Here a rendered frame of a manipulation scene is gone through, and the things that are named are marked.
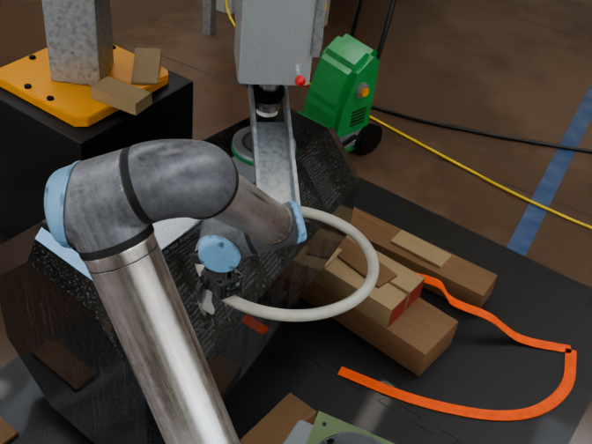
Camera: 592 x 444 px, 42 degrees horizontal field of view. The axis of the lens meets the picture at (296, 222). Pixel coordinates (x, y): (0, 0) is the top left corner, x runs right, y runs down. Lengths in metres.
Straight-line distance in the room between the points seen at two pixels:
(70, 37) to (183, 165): 1.93
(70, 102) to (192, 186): 1.90
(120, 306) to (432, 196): 2.94
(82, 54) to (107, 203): 1.93
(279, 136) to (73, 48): 0.93
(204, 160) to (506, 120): 3.74
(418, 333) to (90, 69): 1.58
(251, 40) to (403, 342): 1.32
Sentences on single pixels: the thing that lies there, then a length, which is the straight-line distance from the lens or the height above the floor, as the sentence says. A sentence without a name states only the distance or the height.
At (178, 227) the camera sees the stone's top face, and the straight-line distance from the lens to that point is 2.31.
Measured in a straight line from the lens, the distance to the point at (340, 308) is 1.92.
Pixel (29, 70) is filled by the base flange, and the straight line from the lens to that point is 3.19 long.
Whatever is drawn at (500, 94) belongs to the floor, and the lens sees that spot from 5.00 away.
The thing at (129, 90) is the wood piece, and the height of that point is 0.83.
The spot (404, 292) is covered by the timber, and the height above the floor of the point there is 0.23.
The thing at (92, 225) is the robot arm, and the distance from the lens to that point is 1.13.
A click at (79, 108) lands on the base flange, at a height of 0.78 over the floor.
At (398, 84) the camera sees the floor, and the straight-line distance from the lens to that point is 4.87.
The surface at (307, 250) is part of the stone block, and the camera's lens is 2.61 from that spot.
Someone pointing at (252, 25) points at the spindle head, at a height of 1.33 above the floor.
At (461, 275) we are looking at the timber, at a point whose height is 0.13.
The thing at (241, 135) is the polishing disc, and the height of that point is 0.86.
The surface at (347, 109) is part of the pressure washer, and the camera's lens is 3.93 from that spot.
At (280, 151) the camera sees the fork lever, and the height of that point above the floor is 0.96.
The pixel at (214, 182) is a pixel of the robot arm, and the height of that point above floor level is 1.65.
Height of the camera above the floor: 2.34
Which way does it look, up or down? 40 degrees down
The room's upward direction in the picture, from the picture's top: 7 degrees clockwise
